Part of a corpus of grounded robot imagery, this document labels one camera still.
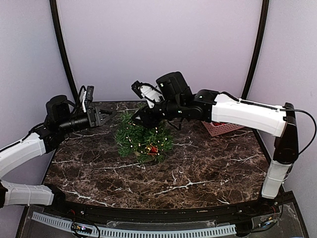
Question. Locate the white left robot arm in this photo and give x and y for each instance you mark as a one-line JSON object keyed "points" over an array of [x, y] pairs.
{"points": [[20, 152]]}

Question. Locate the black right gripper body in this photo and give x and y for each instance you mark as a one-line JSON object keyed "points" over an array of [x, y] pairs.
{"points": [[172, 109]]}

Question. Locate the white perforated cable tray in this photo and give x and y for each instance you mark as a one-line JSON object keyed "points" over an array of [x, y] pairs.
{"points": [[136, 230]]}

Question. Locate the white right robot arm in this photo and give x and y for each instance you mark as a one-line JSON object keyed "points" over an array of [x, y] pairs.
{"points": [[279, 121]]}

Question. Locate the pink plastic basket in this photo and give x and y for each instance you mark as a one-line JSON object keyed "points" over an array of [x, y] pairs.
{"points": [[219, 128]]}

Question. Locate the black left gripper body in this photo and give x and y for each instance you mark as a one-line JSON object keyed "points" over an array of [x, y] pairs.
{"points": [[67, 125]]}

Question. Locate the small green christmas tree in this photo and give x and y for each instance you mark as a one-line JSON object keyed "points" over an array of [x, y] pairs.
{"points": [[132, 139]]}

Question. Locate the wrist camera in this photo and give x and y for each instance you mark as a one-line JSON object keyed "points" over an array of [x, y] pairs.
{"points": [[147, 91], [86, 97]]}

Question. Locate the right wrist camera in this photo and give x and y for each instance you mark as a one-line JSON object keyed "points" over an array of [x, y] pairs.
{"points": [[147, 91]]}

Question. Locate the red gold drum ornament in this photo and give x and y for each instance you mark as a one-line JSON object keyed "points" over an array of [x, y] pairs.
{"points": [[152, 150]]}

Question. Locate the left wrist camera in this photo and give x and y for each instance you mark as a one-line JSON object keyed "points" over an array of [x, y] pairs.
{"points": [[86, 97]]}

